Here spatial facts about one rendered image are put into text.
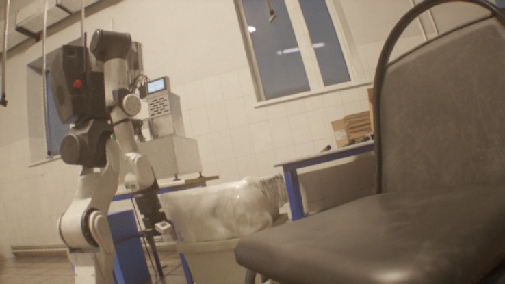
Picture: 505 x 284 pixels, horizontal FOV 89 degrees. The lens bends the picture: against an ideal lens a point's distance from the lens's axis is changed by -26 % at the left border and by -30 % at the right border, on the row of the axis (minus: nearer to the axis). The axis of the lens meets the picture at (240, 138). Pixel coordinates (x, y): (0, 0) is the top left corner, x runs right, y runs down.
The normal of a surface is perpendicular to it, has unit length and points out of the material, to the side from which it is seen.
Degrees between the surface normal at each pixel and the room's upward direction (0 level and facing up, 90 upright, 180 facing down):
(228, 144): 90
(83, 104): 114
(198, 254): 96
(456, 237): 9
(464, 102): 77
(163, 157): 90
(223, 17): 90
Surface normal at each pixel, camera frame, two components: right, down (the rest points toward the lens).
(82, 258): -0.26, -0.44
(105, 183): 0.86, 0.04
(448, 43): -0.95, -0.07
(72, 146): -0.21, -0.09
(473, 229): -0.14, -0.99
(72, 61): 0.72, -0.24
